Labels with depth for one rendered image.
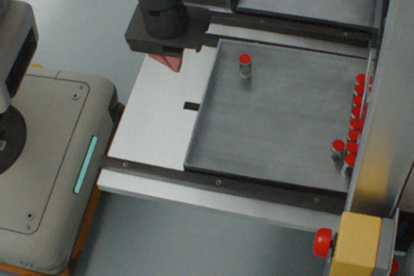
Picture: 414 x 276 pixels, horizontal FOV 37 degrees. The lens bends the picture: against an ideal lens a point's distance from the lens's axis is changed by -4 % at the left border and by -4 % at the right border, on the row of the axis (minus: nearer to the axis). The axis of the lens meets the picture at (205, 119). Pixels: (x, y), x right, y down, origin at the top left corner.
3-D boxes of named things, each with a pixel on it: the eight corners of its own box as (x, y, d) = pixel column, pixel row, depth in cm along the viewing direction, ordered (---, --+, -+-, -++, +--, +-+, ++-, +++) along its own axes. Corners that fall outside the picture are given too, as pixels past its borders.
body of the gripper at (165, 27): (200, 56, 82) (193, 18, 76) (125, 46, 85) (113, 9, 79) (212, 18, 86) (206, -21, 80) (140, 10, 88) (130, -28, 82)
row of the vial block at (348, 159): (365, 90, 111) (369, 74, 107) (353, 180, 101) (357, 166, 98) (353, 88, 111) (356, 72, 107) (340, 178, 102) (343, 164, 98)
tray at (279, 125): (406, 78, 111) (409, 66, 109) (394, 209, 98) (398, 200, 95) (220, 50, 118) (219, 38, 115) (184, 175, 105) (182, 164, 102)
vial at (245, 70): (253, 70, 115) (252, 55, 111) (250, 79, 114) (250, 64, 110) (240, 68, 115) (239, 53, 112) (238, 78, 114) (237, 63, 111)
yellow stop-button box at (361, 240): (387, 240, 87) (396, 218, 81) (380, 287, 84) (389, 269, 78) (334, 231, 89) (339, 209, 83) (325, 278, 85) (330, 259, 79)
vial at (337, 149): (343, 154, 104) (346, 139, 100) (341, 165, 103) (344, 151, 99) (330, 152, 105) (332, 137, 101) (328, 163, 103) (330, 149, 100)
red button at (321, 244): (342, 238, 86) (345, 226, 83) (337, 264, 84) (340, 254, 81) (315, 233, 87) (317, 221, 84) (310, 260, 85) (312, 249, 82)
